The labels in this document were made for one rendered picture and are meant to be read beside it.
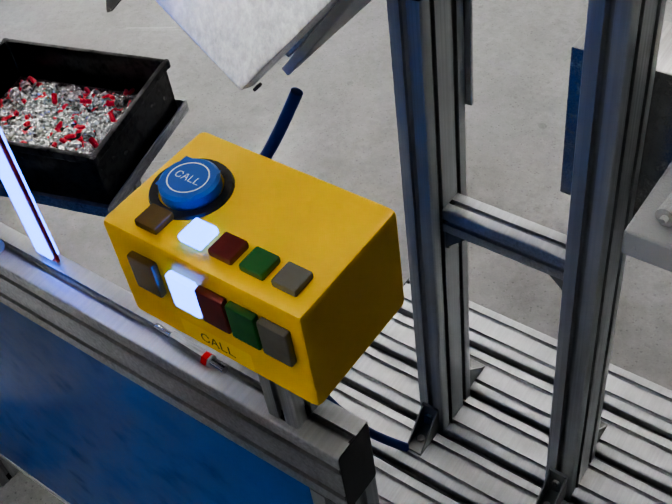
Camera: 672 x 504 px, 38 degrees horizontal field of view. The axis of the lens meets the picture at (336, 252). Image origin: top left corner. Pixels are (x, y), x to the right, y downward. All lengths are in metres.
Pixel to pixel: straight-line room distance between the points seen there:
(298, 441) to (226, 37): 0.40
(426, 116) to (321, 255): 0.60
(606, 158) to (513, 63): 1.46
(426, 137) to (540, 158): 1.07
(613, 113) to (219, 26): 0.40
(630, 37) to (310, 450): 0.48
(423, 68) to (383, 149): 1.16
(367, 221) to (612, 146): 0.50
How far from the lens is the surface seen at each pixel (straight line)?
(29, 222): 0.89
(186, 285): 0.59
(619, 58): 0.97
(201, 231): 0.59
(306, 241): 0.57
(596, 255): 1.15
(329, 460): 0.74
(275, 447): 0.79
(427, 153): 1.19
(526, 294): 1.94
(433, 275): 1.35
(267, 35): 0.94
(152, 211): 0.61
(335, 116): 2.37
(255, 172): 0.63
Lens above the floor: 1.48
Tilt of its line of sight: 47 degrees down
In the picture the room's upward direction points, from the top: 9 degrees counter-clockwise
